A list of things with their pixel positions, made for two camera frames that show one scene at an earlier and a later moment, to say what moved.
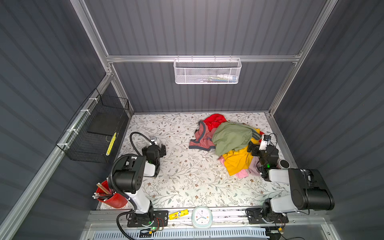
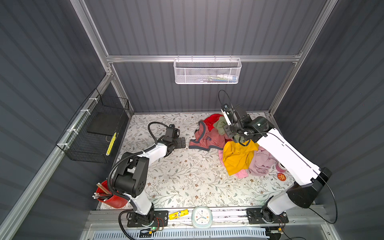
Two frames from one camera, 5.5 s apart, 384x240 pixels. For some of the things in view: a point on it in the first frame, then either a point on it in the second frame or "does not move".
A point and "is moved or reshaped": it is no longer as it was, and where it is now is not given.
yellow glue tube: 182,212 does not move
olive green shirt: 230,136 is moved or reshaped
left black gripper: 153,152 -> 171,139
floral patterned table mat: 190,178 does not move
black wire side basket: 91,135 does not move
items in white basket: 221,78 does not move
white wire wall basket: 207,71 does not move
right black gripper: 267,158 -> 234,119
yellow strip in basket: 111,144 does not move
